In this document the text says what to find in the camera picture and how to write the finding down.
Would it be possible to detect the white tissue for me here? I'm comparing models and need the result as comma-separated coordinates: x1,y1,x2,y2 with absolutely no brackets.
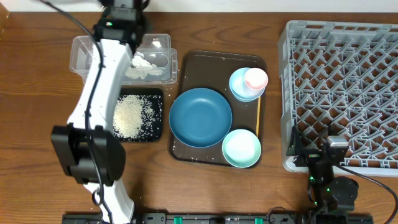
125,52,163,80

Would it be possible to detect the mint green bowl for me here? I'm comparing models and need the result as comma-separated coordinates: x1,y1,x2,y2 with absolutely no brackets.
221,129,262,169

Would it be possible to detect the wooden chopstick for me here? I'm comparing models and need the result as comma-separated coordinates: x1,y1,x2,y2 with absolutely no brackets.
256,96,261,137

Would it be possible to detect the pink cup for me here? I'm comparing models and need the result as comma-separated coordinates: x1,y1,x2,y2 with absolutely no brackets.
244,68,269,90

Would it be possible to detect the light blue bowl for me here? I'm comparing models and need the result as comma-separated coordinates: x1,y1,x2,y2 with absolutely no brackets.
229,67,265,102

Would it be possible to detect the pile of white rice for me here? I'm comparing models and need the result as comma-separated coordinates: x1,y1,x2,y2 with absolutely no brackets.
113,95,156,139

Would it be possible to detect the dark blue plate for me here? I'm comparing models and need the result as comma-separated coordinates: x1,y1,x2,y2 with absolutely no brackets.
169,88,233,148

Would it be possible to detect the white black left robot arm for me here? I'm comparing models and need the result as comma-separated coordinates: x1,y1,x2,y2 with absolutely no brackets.
51,0,149,223

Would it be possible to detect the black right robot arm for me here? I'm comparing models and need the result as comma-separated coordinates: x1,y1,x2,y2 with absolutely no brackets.
286,126,359,224

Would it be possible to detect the grey dishwasher rack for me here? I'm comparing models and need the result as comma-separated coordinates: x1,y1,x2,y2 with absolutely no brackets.
278,20,397,177

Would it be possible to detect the clear plastic bin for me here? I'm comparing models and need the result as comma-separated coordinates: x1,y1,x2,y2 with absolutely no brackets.
70,34,178,85

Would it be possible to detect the black tray bin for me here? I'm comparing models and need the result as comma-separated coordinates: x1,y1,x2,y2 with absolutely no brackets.
113,88,164,142

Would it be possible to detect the brown serving tray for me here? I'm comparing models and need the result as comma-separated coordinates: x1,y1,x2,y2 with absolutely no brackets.
169,50,266,167

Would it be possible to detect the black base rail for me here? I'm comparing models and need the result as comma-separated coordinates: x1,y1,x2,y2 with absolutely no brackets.
61,212,374,224

